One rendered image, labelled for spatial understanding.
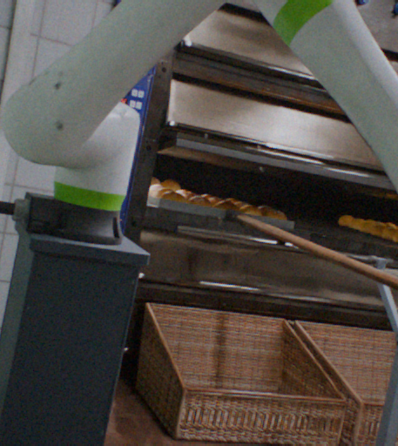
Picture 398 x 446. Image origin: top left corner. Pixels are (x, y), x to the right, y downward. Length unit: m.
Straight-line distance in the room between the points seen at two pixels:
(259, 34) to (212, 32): 0.18
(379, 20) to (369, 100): 1.74
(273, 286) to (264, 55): 0.82
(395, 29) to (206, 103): 0.79
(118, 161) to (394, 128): 0.47
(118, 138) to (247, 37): 1.38
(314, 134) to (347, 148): 0.14
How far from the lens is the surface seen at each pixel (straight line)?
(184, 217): 2.49
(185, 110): 2.46
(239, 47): 2.53
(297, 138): 2.64
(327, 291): 2.80
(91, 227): 1.26
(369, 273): 1.87
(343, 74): 1.12
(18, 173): 2.34
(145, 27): 1.06
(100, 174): 1.25
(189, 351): 2.55
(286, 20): 1.16
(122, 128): 1.24
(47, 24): 2.35
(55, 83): 1.10
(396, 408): 2.35
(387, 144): 1.10
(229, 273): 2.59
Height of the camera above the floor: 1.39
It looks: 5 degrees down
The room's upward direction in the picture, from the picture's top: 12 degrees clockwise
